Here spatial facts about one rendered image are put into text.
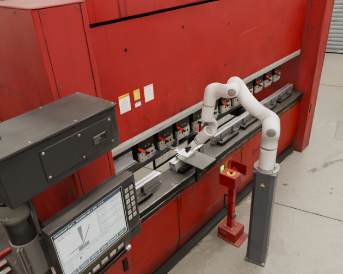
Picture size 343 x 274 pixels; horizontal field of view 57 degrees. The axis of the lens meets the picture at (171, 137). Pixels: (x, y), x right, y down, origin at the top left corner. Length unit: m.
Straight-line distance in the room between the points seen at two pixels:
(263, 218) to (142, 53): 1.61
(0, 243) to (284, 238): 2.45
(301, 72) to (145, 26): 2.67
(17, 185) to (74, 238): 0.35
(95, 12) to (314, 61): 2.99
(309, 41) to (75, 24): 3.15
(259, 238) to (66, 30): 2.23
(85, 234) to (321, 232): 2.64
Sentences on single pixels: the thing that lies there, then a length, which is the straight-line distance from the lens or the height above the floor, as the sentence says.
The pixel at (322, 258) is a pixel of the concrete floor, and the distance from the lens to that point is 3.35.
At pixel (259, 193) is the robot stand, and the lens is 2.60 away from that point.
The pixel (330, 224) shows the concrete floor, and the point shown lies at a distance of 3.69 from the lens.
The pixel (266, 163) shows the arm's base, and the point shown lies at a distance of 2.45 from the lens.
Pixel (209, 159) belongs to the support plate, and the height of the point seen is 1.00.
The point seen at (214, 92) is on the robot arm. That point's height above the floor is 1.61.
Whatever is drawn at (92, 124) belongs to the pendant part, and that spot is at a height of 1.90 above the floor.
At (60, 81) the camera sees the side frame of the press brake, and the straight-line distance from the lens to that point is 1.49.
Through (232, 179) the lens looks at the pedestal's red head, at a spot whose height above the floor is 0.77.
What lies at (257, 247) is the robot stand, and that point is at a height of 0.21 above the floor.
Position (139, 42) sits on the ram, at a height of 2.00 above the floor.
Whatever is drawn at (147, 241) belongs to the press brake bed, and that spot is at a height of 0.56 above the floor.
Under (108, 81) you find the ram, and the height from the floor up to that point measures 1.83.
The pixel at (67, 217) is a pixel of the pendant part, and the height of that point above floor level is 1.60.
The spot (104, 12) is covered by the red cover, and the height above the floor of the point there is 2.20.
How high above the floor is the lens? 2.43
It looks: 29 degrees down
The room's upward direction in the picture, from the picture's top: 4 degrees counter-clockwise
